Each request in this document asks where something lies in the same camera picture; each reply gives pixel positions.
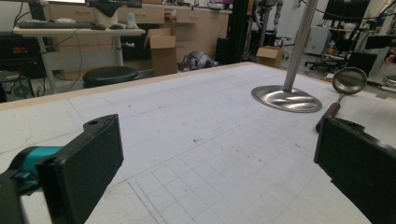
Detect black round stool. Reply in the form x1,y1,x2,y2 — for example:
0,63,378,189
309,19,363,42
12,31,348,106
82,65,139,89

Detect black keyboard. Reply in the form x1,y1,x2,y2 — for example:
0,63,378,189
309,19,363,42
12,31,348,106
17,21,94,30

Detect steel ladle with wooden handle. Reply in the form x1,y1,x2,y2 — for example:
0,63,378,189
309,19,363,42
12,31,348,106
315,66,369,133

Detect tall open cardboard box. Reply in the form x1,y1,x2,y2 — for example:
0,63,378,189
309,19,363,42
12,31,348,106
143,27,179,77

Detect white desk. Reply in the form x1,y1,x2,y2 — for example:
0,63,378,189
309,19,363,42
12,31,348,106
12,26,147,94

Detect black frame column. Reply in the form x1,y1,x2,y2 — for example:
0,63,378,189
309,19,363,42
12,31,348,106
228,0,250,63

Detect steel utensil stand with round base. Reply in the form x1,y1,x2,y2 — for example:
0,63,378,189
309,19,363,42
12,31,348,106
250,0,323,114

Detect white grid mat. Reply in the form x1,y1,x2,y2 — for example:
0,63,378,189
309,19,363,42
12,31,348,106
0,63,396,224

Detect grey backpack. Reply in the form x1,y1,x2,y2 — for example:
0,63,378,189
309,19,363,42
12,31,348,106
177,50,219,73

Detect wooden cabinets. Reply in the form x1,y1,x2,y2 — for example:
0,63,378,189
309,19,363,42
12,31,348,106
46,3,233,62

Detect pale plastic bottle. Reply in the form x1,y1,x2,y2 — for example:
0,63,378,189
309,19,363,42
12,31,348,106
126,12,139,30

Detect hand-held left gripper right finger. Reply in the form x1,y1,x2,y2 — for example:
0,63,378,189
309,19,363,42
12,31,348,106
313,116,396,224

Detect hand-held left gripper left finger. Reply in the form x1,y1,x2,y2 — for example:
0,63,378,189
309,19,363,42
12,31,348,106
35,114,124,224

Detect small cardboard box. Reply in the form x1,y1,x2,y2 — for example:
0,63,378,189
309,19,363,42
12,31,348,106
256,45,285,69

